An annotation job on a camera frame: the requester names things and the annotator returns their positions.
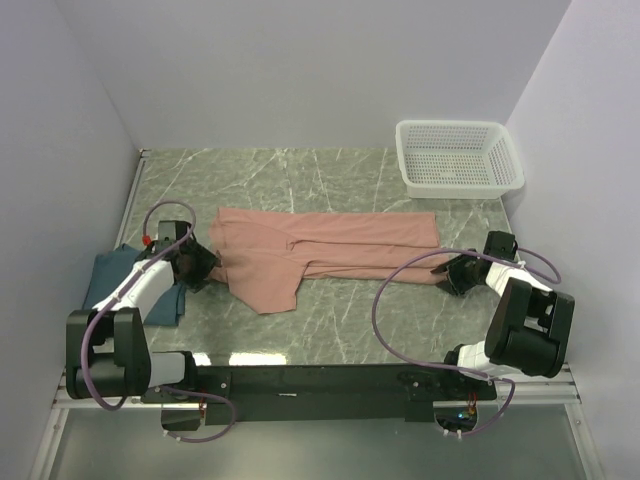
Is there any white plastic basket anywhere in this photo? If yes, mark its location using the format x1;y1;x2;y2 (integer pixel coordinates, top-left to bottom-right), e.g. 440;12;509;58
395;120;525;200

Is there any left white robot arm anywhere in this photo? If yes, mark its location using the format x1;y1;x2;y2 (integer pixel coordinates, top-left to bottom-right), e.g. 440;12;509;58
66;220;218;402

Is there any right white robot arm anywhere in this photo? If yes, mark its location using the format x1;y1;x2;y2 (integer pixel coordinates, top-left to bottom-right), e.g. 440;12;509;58
432;231;575;399

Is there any aluminium frame rail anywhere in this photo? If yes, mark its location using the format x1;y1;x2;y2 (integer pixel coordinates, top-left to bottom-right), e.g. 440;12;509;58
51;364;581;410

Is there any black base beam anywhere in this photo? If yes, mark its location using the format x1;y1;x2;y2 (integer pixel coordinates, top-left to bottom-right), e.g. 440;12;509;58
141;364;497;425

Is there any pink t shirt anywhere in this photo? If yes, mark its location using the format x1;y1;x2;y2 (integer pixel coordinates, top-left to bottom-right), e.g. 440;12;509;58
209;208;449;314

